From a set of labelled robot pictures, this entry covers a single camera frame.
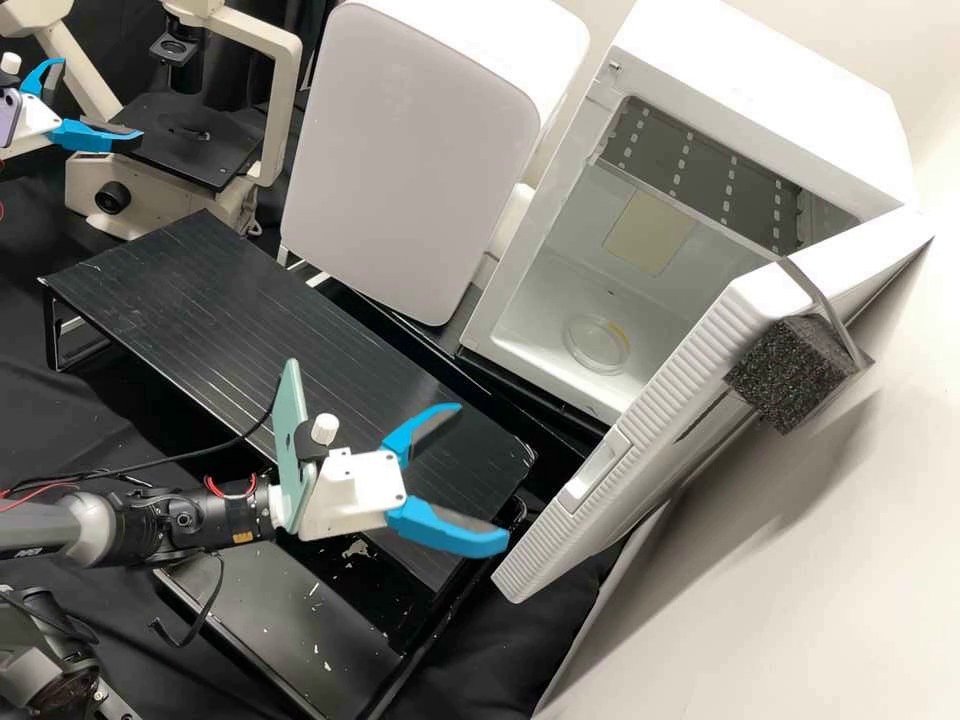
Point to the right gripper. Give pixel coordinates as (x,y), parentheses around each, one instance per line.
(360,487)

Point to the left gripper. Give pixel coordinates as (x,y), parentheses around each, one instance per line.
(34,120)

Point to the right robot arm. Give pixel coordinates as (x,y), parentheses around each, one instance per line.
(90,525)

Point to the incubator door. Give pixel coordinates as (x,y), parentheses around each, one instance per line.
(675,420)

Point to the white incubator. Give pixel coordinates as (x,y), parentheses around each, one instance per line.
(750,90)

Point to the black platform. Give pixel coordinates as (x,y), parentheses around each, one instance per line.
(525,399)
(225,315)

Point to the black tray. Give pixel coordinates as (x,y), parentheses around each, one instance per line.
(300,622)

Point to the petri dish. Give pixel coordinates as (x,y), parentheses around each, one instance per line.
(596,343)

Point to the cream microscope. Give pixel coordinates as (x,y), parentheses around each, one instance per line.
(277,90)

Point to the white box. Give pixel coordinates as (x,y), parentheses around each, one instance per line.
(405,150)

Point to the left wrist camera phone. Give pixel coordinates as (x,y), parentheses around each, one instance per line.
(6,112)

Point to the wrist camera phone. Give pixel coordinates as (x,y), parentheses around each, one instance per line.
(6,112)
(289,450)

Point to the right wrist camera phone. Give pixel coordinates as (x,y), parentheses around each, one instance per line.
(289,450)

